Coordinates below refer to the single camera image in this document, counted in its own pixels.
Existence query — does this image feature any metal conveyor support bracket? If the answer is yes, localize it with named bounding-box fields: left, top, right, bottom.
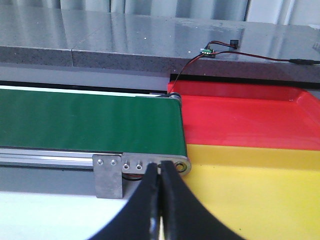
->
left=92, top=154, right=123, bottom=199

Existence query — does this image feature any red plastic tray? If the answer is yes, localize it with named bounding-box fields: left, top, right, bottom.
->
left=167, top=80, right=320, bottom=151

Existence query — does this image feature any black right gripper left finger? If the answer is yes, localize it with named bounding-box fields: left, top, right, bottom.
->
left=91, top=163, right=160, bottom=240

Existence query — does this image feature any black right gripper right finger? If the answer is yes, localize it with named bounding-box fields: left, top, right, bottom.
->
left=160, top=161, right=242, bottom=240

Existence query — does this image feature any aluminium conveyor side rail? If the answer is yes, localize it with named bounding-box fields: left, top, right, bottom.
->
left=0, top=147, right=122, bottom=170

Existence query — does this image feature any black power connector plug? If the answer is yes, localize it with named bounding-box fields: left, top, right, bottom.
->
left=288, top=58, right=320, bottom=66

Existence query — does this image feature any yellow plastic tray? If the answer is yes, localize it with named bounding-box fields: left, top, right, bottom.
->
left=184, top=144, right=320, bottom=240

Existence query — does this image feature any green conveyor belt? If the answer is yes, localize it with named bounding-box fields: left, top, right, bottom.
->
left=0, top=86, right=187, bottom=156

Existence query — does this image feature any grey stone counter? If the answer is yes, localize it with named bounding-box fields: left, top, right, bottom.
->
left=0, top=5, right=320, bottom=83

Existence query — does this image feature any grey white curtain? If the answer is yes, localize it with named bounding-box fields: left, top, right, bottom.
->
left=0, top=0, right=251, bottom=22

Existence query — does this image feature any small green circuit board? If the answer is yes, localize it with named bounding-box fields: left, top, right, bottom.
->
left=200, top=47, right=216, bottom=58

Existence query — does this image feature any red black wire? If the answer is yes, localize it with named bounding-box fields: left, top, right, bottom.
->
left=172, top=40, right=292, bottom=94

